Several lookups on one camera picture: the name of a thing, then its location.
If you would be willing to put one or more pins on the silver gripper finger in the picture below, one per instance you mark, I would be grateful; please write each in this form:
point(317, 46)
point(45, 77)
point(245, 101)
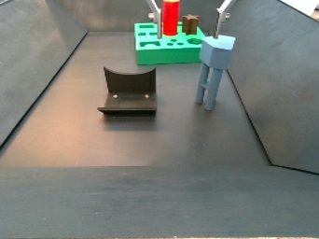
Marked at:
point(222, 14)
point(154, 15)

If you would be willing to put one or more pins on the blue three prong block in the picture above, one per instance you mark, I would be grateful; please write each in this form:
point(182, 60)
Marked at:
point(214, 56)

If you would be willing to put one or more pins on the green shape sorting board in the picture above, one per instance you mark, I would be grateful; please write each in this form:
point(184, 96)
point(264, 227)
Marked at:
point(177, 48)

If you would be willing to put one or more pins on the red cylinder peg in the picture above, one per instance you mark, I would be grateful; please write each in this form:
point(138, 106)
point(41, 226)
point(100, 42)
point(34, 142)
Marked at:
point(169, 16)

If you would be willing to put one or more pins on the brown star peg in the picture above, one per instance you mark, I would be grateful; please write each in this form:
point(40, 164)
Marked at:
point(189, 24)

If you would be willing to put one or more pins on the black curved bracket stand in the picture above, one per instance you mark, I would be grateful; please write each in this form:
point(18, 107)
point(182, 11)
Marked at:
point(130, 92)

